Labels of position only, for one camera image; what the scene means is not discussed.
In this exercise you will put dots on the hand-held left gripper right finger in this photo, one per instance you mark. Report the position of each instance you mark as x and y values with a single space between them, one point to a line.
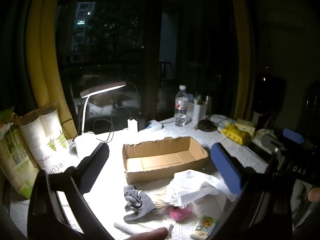
225 170

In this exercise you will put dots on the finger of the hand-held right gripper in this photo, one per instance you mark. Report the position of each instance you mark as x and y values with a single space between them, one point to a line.
271 142
293 134

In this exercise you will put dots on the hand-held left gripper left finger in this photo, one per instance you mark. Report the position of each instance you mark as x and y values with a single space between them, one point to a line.
98 158

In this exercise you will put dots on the white plastic bag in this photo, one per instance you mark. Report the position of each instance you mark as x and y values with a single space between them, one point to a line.
200 187

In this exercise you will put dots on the cardboard box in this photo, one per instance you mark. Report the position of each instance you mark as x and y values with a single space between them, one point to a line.
155 170

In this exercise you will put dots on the grey knitted sock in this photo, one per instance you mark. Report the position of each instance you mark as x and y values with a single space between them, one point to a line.
140 201

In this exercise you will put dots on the pink fluffy soft item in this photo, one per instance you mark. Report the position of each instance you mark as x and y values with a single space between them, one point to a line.
180 213

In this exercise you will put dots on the person's right hand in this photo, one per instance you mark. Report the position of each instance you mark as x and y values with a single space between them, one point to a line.
314 195

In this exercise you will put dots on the person's left hand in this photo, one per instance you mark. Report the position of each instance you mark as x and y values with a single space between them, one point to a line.
150 235

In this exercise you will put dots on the crumpled pale plastic bag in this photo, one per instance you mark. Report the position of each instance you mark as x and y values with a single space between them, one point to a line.
262 133

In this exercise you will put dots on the white desk lamp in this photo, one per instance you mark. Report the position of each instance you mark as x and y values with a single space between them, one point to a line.
86 142

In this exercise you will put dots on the white embossed tablecloth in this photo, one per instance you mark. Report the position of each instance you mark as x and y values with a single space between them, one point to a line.
115 170

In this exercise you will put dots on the pale yellow tissue pack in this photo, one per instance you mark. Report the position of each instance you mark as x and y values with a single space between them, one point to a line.
246 126

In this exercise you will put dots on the white charger block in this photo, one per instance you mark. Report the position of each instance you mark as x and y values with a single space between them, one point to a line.
132 125

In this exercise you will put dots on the dark round cap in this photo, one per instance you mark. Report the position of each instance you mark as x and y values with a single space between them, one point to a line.
205 125

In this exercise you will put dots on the white paper cup pack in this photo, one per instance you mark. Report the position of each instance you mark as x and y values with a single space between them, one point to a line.
47 140

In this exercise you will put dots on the black power adapter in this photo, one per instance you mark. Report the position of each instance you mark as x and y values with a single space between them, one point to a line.
142 123

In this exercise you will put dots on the cartoon sticker card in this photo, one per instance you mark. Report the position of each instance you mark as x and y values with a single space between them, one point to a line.
203 227

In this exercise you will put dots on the white perforated holder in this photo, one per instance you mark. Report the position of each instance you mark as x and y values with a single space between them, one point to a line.
198 111

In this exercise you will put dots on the white and blue box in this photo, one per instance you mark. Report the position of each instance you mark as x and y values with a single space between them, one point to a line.
153 126

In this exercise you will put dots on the bundle of cotton swabs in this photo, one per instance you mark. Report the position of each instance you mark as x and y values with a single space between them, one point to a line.
162 202

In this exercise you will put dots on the clear water bottle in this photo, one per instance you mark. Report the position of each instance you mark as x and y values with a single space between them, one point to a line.
181 110

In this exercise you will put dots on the yellow curtain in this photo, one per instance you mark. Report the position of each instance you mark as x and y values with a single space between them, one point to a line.
242 67
42 67

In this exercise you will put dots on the green paper cup pack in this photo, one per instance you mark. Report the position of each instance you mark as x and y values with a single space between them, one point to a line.
15 165

